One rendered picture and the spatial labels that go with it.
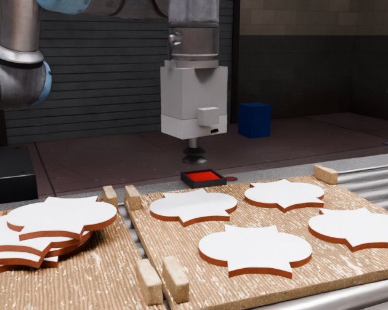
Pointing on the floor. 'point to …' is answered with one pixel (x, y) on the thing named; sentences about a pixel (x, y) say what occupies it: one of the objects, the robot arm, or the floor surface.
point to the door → (158, 38)
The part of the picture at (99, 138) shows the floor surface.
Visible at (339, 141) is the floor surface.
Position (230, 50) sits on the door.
